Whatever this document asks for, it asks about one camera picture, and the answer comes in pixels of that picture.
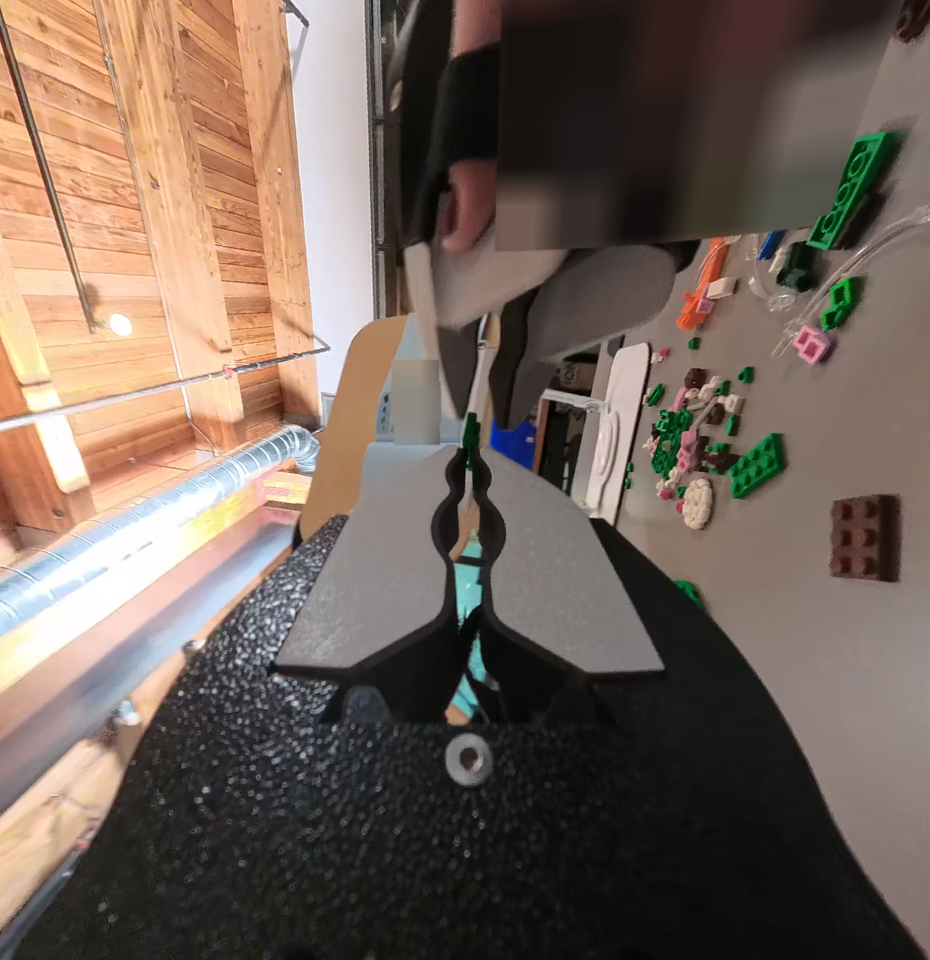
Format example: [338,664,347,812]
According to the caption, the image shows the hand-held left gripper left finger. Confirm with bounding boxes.
[273,444,463,725]

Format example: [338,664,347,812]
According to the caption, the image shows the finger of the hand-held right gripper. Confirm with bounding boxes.
[489,242,677,430]
[403,238,571,420]

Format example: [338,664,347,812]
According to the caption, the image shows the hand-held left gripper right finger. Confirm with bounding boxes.
[476,450,667,725]

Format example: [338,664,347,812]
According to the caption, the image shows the brown lego plate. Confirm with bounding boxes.
[830,493,902,584]

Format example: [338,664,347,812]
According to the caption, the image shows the orange lego brick separator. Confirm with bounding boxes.
[676,238,730,333]

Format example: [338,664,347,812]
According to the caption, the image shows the scatter of small lego pieces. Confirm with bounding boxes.
[626,337,758,504]

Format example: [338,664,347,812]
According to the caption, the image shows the lego instruction booklet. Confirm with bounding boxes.
[363,390,466,496]

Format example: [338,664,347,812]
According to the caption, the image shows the green lego plate assembly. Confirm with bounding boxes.
[651,408,694,481]

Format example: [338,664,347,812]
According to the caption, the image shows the cream round lego plate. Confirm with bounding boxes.
[678,477,715,531]

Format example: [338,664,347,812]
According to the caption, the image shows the large dark green lego connector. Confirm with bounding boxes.
[778,241,818,292]

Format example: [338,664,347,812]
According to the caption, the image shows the pink lego brick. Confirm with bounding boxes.
[793,324,837,367]

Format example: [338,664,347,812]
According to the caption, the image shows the green two-by-four lego plate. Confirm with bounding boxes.
[729,432,787,500]

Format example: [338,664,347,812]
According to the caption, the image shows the transparent curved lego tube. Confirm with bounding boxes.
[750,198,930,339]

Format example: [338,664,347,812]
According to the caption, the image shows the person's right hand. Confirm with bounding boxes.
[438,0,503,254]

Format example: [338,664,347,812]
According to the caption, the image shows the white book stand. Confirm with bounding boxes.
[543,341,653,526]

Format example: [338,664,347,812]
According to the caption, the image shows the wooden ceiling beam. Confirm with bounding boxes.
[255,468,316,511]

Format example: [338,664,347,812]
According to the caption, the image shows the blue storage bin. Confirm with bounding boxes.
[489,420,537,474]

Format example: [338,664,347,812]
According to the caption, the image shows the metal ceiling pipe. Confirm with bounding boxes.
[0,345,331,436]

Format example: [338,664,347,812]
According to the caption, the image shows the silver ventilation duct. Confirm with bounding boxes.
[0,423,321,646]

